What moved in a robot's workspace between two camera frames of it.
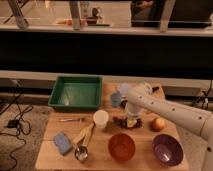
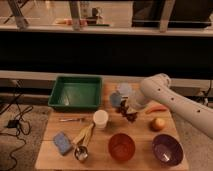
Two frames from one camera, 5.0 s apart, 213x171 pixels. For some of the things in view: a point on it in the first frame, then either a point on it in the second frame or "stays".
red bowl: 121,146 stays
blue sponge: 63,143 stays
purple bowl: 168,149 stays
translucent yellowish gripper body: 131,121 → 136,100
